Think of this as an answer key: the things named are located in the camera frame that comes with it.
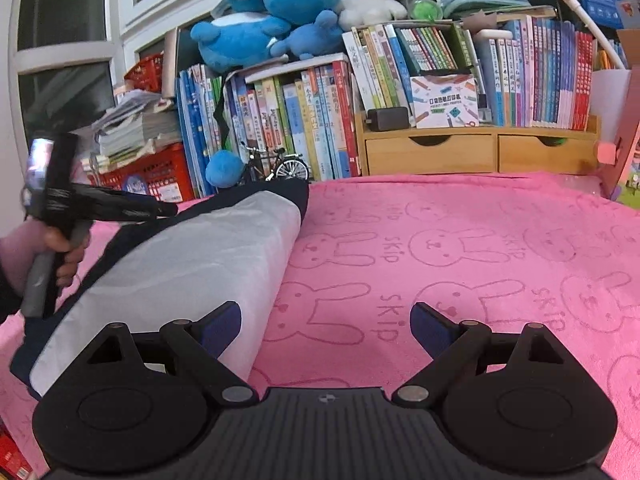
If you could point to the row of colourful picture books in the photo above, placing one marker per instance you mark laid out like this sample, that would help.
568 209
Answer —
300 120

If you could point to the black power adapter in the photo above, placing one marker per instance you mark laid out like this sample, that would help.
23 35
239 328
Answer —
389 119

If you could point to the row of green spine books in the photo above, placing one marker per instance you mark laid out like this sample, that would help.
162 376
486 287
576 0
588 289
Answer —
390 65

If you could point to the white plastic pipe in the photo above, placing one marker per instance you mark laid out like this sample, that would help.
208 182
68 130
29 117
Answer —
590 20

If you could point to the miniature bicycle model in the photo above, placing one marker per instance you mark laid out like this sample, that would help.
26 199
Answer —
280 167

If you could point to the white paper sheet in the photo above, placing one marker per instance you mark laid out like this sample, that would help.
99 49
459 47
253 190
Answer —
607 105

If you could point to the stack of paper workbooks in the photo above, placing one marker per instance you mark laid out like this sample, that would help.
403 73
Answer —
135 130

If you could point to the blue whale plush toy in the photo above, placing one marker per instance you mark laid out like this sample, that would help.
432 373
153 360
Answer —
235 45

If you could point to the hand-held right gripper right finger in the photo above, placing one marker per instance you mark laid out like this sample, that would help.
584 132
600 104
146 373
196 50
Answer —
432 327

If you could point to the row of tall blue books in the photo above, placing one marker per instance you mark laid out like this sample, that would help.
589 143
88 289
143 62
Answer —
200 125

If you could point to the wooden drawer organiser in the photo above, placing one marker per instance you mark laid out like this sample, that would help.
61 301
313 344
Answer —
450 155

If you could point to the pink rabbit print blanket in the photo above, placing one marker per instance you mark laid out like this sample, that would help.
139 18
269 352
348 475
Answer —
450 240

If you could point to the brown cardboard board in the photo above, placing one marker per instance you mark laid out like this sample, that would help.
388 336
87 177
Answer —
630 50

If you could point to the green ball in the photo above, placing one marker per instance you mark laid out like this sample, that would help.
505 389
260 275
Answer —
425 10

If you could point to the small blue plush toy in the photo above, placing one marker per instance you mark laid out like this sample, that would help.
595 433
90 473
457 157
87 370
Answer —
310 37

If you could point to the thin brown book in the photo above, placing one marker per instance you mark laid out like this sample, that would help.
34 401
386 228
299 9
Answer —
170 60

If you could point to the white window frame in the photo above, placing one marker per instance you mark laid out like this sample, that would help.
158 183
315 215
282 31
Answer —
125 30

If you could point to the white printed box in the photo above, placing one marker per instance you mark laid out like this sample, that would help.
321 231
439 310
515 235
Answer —
445 102

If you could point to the person's left hand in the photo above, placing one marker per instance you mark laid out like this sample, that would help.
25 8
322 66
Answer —
20 250

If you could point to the navy white striped jacket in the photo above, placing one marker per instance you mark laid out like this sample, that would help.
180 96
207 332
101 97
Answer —
175 270

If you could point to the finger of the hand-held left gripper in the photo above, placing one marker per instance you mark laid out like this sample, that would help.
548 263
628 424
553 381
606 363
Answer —
135 207

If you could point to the pink toy house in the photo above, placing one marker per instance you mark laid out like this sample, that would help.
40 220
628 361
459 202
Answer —
625 160

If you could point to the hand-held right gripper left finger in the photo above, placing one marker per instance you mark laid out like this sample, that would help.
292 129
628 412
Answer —
222 330

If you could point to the large red plastic basket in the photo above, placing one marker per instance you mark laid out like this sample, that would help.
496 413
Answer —
160 175

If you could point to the round blue plush ball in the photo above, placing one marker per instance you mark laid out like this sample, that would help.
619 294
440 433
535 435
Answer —
224 169

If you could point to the small red plastic basket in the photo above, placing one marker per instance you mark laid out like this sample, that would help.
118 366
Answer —
145 72

